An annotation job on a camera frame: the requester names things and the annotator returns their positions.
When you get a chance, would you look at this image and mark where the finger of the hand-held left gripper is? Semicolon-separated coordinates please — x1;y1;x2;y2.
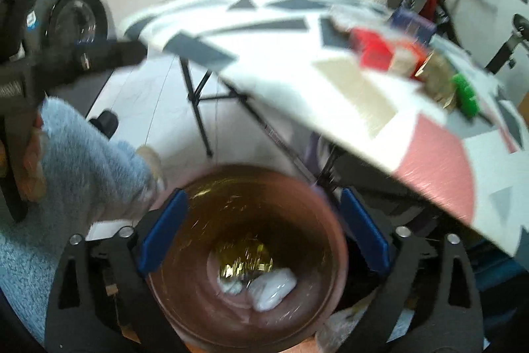
41;40;148;90

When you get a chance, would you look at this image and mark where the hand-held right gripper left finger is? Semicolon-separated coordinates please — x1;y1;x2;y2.
45;189;188;353

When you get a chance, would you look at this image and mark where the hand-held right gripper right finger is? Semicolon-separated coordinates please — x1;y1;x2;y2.
339;188;484;353

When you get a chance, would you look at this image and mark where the brown plastic bin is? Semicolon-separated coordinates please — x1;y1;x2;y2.
155;165;350;349

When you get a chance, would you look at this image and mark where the gold foil wrapper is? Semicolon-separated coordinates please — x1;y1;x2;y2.
217;241;273;279

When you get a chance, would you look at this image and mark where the white plastic bag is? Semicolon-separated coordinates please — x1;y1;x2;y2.
248;268;297;312

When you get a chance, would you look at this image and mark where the green frog toy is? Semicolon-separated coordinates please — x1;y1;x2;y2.
452;74;482;118

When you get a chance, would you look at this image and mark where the red cardboard box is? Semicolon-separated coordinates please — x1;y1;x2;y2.
351;28;428;77

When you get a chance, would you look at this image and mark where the blue cardboard box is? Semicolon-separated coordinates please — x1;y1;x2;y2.
390;8;436;43

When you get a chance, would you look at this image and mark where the person's left hand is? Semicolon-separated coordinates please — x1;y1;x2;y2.
20;116;48;202

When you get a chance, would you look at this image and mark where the grey washing machine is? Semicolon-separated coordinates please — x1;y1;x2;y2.
17;0;114;97

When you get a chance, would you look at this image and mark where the geometric patterned folding table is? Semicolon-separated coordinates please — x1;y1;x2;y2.
120;0;529;258

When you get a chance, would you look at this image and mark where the black exercise bike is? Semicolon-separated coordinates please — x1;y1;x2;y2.
438;0;529;76

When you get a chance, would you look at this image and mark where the red cloth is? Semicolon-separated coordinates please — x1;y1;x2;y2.
422;0;439;23

